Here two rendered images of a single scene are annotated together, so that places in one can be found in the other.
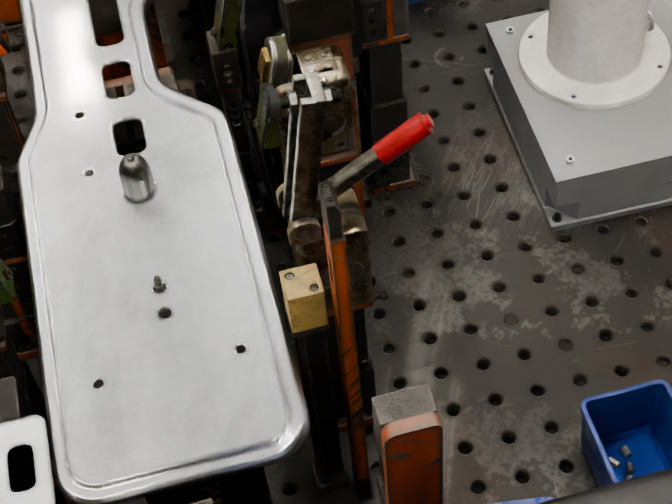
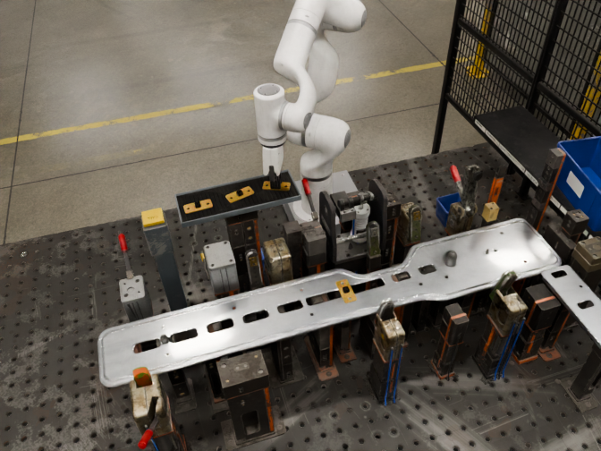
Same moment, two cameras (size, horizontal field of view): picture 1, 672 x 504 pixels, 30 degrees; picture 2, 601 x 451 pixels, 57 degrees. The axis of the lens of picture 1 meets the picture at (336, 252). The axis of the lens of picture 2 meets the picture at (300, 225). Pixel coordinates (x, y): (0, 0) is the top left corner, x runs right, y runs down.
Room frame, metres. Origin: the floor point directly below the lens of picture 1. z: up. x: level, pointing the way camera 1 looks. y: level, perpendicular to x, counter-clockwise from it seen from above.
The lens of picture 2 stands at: (1.42, 1.25, 2.28)
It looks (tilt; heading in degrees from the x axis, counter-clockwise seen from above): 44 degrees down; 263
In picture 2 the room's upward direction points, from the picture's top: 2 degrees counter-clockwise
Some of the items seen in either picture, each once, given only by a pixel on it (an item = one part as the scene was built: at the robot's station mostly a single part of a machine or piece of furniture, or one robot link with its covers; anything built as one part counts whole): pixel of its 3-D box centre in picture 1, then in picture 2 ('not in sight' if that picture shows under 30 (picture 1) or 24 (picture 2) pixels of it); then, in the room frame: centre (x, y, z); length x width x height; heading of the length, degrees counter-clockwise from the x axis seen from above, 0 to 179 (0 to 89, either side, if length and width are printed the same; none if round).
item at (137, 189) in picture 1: (136, 178); (451, 259); (0.83, 0.19, 1.02); 0.03 x 0.03 x 0.07
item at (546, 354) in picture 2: not in sight; (555, 319); (0.52, 0.34, 0.84); 0.11 x 0.06 x 0.29; 99
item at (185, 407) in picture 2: not in sight; (175, 370); (1.69, 0.32, 0.84); 0.11 x 0.06 x 0.29; 99
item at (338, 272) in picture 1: (349, 364); (486, 224); (0.63, 0.00, 0.95); 0.03 x 0.01 x 0.50; 9
